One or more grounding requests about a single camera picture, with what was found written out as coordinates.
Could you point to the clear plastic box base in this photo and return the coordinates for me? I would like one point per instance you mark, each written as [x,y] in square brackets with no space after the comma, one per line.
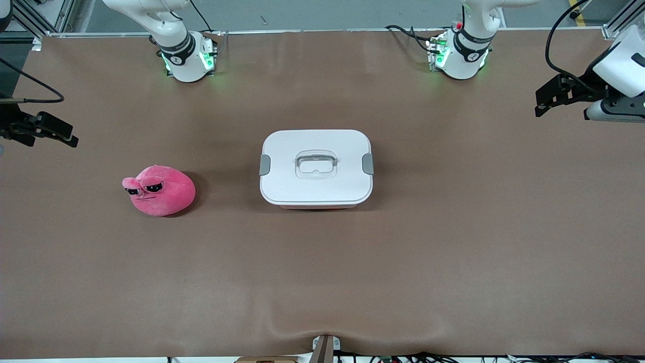
[317,206]

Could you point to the brown table mat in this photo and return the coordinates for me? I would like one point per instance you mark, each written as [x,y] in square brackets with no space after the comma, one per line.
[453,252]

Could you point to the metal table edge rail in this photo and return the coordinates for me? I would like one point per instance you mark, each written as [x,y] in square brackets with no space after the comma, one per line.
[302,31]

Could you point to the aluminium frame post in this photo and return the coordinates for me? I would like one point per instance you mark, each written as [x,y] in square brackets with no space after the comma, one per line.
[30,21]
[617,25]

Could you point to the pink plush toy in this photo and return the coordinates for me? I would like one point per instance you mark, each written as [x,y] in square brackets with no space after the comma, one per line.
[169,194]

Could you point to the white box lid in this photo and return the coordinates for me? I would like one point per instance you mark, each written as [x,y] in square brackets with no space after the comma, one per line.
[282,186]

